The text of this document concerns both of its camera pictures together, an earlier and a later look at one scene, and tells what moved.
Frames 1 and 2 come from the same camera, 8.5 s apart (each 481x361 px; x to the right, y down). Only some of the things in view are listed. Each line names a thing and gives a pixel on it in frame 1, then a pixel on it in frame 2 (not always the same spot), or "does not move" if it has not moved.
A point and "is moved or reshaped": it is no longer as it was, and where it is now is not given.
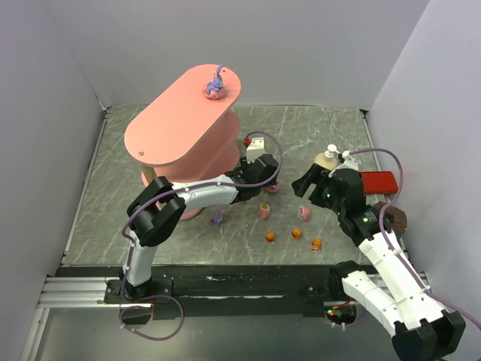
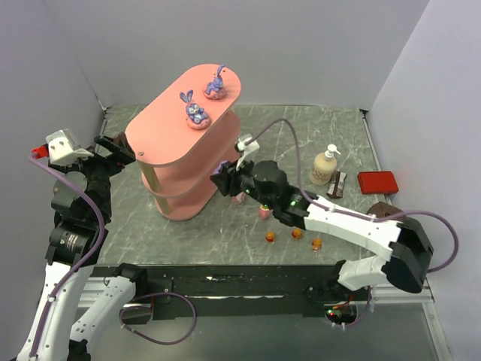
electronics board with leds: (340, 314) does not move
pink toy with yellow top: (264, 210) does not move
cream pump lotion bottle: (329, 159) does not move
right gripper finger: (314, 176) → (225, 180)
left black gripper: (269, 174) → (106, 155)
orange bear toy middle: (297, 234) does not move
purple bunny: (273, 188) is moved or reshaped
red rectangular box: (378, 182) does not move
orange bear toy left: (270, 237) does not move
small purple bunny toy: (216, 218) → (216, 170)
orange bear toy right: (316, 244) does not move
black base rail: (219, 291) does not move
